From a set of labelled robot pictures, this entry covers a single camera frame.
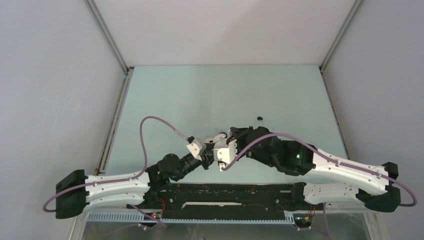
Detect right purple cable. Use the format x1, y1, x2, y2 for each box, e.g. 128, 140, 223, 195
221, 133, 418, 208

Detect grey cable duct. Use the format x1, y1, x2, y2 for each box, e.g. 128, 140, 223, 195
86, 211, 296, 225

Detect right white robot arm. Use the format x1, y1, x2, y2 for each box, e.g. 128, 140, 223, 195
227, 126, 401, 213

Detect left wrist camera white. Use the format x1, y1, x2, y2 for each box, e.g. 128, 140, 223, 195
186, 138, 207, 161

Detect white earbud case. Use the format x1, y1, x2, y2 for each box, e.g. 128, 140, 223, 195
212, 132, 227, 144

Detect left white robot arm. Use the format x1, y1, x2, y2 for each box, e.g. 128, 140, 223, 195
55, 151, 214, 219

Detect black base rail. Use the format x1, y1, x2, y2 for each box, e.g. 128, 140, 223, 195
137, 182, 324, 221

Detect beige earbud case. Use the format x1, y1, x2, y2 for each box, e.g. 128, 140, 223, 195
204, 137, 215, 144

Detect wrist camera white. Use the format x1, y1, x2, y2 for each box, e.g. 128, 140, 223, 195
212, 138, 237, 172
186, 138, 207, 161

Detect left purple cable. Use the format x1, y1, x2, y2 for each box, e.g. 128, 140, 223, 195
42, 116, 195, 213

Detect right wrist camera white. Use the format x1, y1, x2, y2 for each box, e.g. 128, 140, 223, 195
212, 138, 237, 172

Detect purple cable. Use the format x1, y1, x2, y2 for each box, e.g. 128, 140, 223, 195
42, 116, 195, 213
221, 133, 418, 208

